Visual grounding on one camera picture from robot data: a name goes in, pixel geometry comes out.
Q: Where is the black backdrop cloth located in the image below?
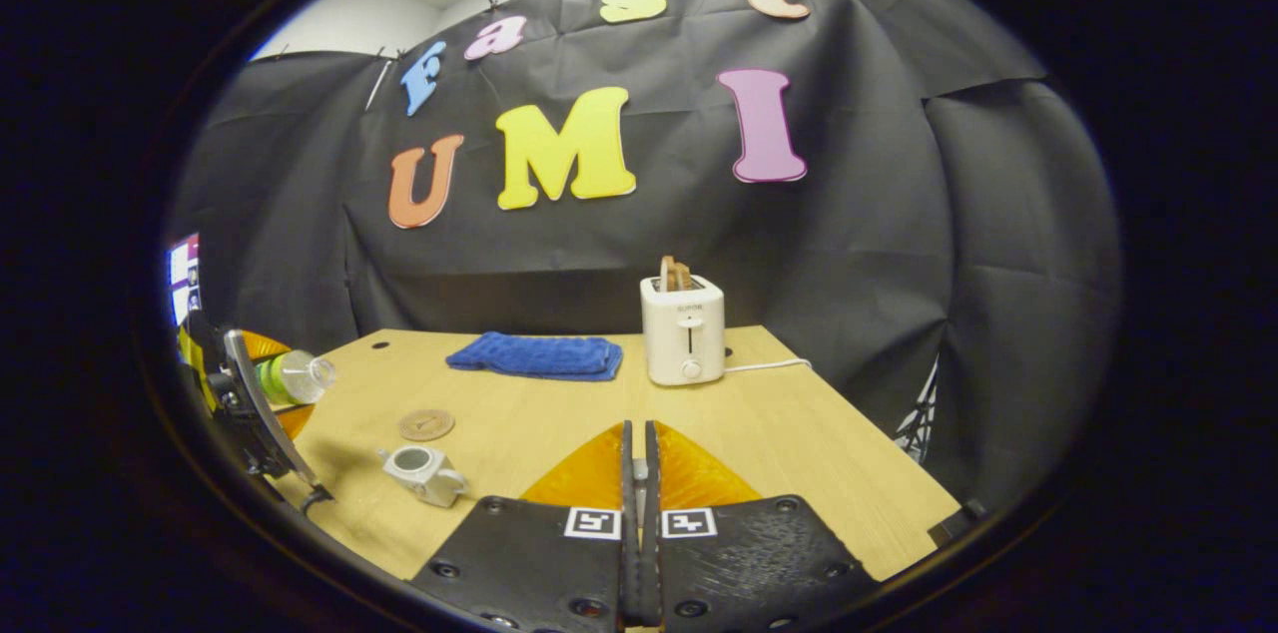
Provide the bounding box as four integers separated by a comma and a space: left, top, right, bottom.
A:
165, 0, 1124, 514

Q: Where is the white floral teacup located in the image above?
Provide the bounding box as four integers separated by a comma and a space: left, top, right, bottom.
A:
377, 445, 468, 509

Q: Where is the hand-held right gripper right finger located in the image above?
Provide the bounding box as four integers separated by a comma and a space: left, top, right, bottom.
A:
641, 420, 880, 633

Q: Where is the computer monitor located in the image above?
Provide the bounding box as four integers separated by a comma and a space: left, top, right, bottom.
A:
167, 234, 201, 326

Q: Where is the green label water bottle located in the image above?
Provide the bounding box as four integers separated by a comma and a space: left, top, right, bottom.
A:
255, 349, 337, 406

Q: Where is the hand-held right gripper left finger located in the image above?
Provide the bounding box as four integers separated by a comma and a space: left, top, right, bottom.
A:
411, 420, 641, 633

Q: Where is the round wooden coaster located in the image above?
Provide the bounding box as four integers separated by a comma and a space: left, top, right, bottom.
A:
398, 409, 456, 442

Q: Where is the blue folded towel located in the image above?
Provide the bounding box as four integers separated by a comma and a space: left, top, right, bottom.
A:
446, 331, 624, 382

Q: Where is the white toaster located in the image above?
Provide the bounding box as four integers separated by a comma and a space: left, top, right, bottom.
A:
640, 274, 727, 386

